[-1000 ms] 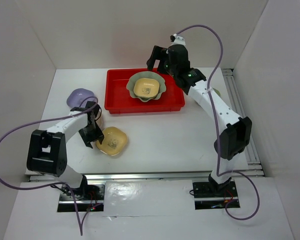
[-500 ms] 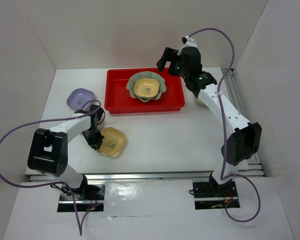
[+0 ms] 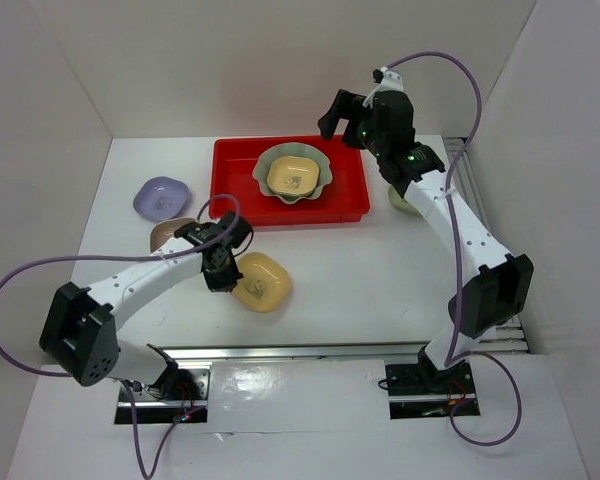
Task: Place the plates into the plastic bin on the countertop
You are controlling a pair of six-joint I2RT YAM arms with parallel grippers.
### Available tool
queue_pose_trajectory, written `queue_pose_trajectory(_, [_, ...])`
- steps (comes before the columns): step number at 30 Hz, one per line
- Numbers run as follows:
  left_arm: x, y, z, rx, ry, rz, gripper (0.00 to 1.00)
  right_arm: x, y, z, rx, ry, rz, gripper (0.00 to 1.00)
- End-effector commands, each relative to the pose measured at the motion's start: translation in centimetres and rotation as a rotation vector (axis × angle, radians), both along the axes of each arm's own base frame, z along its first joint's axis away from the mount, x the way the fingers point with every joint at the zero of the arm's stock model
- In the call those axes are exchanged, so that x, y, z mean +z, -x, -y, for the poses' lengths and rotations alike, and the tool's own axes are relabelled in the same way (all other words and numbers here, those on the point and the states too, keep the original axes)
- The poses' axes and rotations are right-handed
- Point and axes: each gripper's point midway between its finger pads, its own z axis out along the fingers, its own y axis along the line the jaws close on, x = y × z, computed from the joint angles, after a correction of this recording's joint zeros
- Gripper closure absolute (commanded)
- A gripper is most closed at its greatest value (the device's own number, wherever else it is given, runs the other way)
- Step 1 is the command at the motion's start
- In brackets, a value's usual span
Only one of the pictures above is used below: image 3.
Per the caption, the yellow panda plate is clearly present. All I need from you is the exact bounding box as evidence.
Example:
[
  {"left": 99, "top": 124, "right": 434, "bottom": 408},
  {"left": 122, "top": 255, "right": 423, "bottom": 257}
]
[
  {"left": 231, "top": 252, "right": 292, "bottom": 313},
  {"left": 266, "top": 156, "right": 320, "bottom": 197}
]

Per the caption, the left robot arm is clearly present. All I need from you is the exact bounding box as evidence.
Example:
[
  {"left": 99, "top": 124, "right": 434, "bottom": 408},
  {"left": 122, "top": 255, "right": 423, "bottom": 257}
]
[{"left": 39, "top": 211, "right": 253, "bottom": 399}]

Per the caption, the aluminium rail front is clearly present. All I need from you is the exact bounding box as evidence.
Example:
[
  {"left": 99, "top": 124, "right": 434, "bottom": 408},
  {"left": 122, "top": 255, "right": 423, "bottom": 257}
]
[{"left": 147, "top": 338, "right": 531, "bottom": 362}]

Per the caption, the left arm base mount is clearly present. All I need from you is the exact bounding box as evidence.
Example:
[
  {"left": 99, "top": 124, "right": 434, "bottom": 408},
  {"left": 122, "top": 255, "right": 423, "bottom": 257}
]
[{"left": 114, "top": 364, "right": 211, "bottom": 425}]

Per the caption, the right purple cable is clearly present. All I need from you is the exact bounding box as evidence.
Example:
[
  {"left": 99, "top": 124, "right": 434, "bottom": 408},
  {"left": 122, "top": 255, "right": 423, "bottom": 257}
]
[{"left": 384, "top": 50, "right": 524, "bottom": 446}]

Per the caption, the red plastic bin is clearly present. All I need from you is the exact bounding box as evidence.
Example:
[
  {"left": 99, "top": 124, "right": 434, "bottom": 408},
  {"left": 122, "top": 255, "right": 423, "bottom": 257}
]
[{"left": 208, "top": 133, "right": 372, "bottom": 229}]

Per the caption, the purple square plate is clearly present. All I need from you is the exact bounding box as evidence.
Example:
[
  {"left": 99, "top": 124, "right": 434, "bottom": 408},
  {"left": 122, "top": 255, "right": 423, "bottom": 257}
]
[{"left": 132, "top": 176, "right": 191, "bottom": 223}]

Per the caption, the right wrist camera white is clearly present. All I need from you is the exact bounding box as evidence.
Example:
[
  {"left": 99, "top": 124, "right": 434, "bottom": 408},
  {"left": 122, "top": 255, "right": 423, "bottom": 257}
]
[{"left": 371, "top": 67, "right": 404, "bottom": 95}]

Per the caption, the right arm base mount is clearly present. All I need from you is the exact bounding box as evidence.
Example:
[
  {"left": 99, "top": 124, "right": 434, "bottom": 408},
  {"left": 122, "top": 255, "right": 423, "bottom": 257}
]
[{"left": 377, "top": 362, "right": 481, "bottom": 420}]

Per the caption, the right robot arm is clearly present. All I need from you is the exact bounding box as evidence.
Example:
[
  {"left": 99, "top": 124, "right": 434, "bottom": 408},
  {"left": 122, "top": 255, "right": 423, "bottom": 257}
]
[{"left": 317, "top": 90, "right": 534, "bottom": 392}]

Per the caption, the brown square plate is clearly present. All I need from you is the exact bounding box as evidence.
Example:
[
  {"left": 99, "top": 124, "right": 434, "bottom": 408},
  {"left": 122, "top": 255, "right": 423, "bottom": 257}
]
[{"left": 149, "top": 217, "right": 194, "bottom": 252}]

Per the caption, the green panda plate back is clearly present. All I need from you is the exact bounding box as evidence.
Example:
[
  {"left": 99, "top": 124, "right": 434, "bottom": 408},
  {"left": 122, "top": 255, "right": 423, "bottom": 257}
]
[{"left": 388, "top": 185, "right": 422, "bottom": 218}]

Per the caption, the large green scalloped bowl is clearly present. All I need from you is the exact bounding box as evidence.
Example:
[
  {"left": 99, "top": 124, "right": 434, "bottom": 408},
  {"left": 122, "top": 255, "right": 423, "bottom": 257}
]
[{"left": 252, "top": 142, "right": 333, "bottom": 205}]

